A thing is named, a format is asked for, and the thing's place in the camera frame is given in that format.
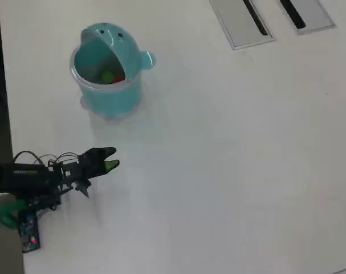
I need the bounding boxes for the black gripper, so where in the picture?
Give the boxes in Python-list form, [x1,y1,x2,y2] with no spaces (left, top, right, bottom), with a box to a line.
[75,147,120,183]

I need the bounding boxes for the green arm base clamp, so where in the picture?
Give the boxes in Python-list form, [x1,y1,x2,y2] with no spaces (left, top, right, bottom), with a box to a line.
[0,199,28,229]

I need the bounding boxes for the teal whale-shaped bin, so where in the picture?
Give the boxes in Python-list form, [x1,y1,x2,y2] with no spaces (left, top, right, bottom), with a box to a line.
[69,22,157,122]

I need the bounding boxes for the blue controller circuit board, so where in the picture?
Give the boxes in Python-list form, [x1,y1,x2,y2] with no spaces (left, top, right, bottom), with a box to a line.
[18,211,42,253]

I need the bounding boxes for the wide grey table cable hatch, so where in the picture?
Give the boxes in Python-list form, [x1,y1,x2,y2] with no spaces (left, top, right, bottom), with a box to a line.
[209,0,276,51]

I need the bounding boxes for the narrow grey table cable hatch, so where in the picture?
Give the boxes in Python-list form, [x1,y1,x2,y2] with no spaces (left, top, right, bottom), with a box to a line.
[278,0,337,35]

